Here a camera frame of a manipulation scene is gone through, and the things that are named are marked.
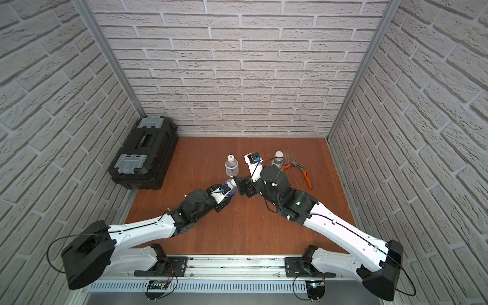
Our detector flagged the right controller circuit board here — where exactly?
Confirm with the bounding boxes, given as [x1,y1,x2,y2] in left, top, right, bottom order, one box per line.
[305,281,326,301]

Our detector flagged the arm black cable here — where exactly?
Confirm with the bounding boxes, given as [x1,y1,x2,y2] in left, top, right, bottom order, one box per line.
[300,213,417,297]
[46,213,169,275]

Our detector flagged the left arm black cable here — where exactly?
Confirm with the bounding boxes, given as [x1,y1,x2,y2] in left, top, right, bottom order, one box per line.
[46,213,169,275]

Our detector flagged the left controller circuit board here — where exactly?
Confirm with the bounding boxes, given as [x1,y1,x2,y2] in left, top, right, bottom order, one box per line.
[145,280,170,301]

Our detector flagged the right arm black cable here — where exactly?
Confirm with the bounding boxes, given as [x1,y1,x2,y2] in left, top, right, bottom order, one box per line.
[300,213,417,297]

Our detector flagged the orange handled pliers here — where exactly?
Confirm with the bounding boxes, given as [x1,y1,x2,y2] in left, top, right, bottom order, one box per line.
[282,160,313,189]

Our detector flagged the clear bottle blue label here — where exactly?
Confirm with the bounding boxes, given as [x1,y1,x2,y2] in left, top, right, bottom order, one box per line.
[221,179,238,198]

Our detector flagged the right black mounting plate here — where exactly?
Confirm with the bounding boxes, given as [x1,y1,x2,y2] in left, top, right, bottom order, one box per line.
[284,257,336,278]

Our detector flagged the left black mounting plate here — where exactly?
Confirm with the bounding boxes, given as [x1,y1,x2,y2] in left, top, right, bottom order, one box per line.
[134,244,189,277]

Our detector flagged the left corner aluminium profile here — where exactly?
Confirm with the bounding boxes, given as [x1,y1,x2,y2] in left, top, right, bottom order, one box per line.
[72,0,146,118]

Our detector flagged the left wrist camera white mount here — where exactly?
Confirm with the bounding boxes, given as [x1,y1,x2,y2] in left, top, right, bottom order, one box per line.
[210,180,237,204]

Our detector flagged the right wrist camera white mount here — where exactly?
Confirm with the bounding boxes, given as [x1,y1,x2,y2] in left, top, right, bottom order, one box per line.
[244,152,263,182]

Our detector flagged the controller circuit board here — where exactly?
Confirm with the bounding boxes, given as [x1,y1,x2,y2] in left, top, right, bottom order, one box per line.
[145,280,170,301]
[305,281,326,301]

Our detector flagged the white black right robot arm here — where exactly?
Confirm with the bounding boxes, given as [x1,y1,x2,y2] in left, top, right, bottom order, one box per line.
[230,166,404,301]

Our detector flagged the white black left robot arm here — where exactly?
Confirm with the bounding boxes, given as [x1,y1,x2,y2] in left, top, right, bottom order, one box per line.
[61,180,236,290]

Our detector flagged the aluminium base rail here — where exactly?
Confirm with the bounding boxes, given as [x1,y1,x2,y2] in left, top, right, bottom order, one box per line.
[89,255,355,294]

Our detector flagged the corner aluminium profile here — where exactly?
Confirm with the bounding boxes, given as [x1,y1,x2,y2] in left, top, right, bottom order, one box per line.
[72,0,146,118]
[326,0,402,142]

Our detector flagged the black mounting plate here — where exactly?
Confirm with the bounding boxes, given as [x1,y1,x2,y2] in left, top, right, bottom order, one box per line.
[134,244,189,277]
[284,257,336,278]

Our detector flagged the clear labelled bottle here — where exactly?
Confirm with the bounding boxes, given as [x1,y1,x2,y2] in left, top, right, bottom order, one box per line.
[225,155,239,177]

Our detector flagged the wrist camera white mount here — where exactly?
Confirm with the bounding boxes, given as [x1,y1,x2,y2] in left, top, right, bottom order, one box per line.
[210,180,237,204]
[244,152,263,182]

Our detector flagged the black plastic toolbox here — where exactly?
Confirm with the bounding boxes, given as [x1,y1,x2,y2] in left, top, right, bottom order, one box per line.
[108,116,179,190]

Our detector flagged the right corner aluminium profile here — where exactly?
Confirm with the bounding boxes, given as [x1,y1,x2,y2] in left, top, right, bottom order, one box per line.
[326,0,402,142]

